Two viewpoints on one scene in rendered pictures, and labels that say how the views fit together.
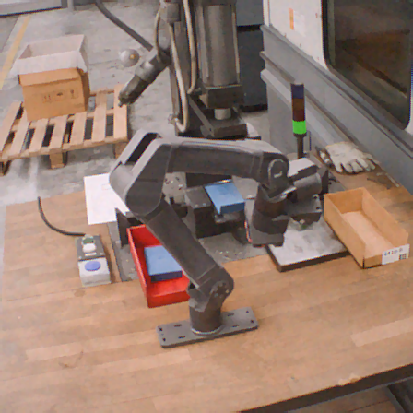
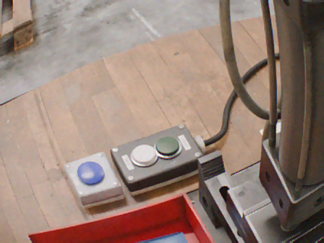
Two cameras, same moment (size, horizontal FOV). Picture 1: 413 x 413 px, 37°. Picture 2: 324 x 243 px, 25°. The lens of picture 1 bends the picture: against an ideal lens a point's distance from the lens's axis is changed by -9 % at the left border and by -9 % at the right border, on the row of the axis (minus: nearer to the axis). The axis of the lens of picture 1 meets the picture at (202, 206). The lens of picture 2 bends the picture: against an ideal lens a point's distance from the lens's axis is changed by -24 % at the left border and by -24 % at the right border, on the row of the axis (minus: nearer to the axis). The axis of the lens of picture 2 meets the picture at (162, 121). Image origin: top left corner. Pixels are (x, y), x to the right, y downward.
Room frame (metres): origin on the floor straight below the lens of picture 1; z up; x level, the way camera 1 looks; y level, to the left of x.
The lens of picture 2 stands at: (1.27, -0.48, 1.81)
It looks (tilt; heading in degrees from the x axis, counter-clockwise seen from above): 47 degrees down; 83
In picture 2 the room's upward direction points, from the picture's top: 6 degrees counter-clockwise
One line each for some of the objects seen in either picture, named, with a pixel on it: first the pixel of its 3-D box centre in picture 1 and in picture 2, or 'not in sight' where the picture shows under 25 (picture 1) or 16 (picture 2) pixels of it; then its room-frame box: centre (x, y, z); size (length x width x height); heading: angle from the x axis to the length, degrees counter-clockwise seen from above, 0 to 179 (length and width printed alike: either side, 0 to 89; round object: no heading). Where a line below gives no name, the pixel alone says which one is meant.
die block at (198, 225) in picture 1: (230, 208); not in sight; (1.46, -0.07, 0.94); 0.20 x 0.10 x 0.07; 101
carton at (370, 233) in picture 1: (364, 227); not in sight; (1.32, -0.39, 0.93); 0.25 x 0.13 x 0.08; 11
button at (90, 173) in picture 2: (93, 267); (90, 175); (1.25, 0.26, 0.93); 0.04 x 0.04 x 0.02
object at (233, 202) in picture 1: (226, 194); not in sight; (1.42, -0.06, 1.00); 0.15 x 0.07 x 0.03; 12
